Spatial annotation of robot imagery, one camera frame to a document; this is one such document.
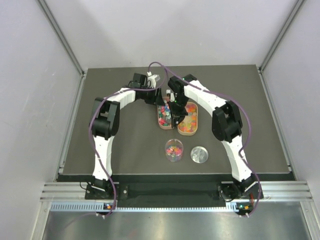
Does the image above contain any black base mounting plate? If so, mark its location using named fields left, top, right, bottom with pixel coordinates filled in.
left=85, top=181, right=263, bottom=201

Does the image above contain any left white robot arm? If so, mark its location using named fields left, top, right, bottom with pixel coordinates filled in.
left=88, top=71, right=164, bottom=199

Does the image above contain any beige tray of jelly candies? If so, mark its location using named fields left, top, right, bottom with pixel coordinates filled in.
left=177, top=101, right=199, bottom=136

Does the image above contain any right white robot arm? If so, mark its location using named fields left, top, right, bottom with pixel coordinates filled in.
left=168, top=74, right=262, bottom=200

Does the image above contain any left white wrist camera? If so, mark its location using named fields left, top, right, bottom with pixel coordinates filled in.
left=146, top=71, right=161, bottom=89

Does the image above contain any clear plastic jar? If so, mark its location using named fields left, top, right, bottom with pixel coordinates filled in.
left=164, top=138, right=184, bottom=163

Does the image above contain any pink tray of opaque candies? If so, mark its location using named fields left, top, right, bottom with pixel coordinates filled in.
left=157, top=96, right=172, bottom=130

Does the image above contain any aluminium frame rail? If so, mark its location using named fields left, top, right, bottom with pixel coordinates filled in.
left=40, top=181, right=313, bottom=213

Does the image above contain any silver jar lid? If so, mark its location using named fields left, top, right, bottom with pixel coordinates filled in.
left=190, top=146, right=209, bottom=164

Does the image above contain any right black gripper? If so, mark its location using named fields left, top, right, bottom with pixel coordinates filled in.
left=167, top=95, right=189, bottom=129

